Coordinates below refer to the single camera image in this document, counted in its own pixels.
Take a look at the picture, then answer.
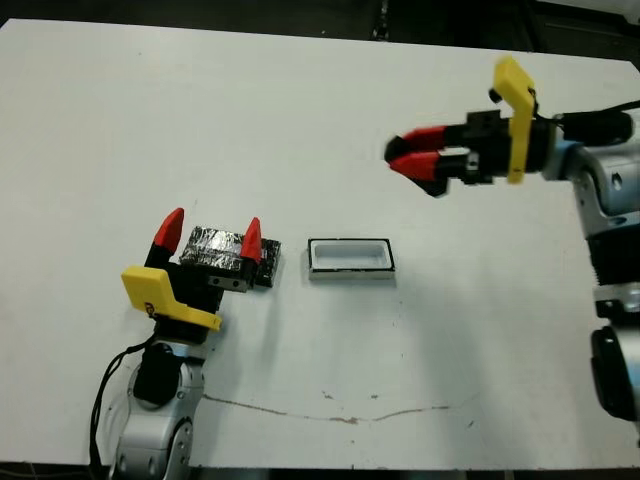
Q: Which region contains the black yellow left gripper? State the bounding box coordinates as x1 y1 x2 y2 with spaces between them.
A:
120 207 264 346

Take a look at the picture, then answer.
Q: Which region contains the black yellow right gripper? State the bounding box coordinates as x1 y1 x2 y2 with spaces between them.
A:
390 55 554 189

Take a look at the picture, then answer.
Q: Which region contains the black glossy box lid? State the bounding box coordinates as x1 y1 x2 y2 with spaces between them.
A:
178 225 282 289

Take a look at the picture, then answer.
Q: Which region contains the white box base tray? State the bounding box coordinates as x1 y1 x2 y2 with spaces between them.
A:
306 237 399 282

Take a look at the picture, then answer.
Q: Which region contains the white cabinet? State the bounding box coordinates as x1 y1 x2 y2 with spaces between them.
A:
614 0 640 24

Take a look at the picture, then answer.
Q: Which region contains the black stand post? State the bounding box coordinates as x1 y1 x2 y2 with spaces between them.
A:
370 0 395 41

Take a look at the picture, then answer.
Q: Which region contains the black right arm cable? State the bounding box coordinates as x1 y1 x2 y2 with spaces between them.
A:
534 99 640 122

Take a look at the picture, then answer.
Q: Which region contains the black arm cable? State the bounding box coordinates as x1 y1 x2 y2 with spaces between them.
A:
534 99 640 122
88 337 161 469

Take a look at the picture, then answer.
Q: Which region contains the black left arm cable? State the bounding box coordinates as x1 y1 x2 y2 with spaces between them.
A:
88 337 161 469

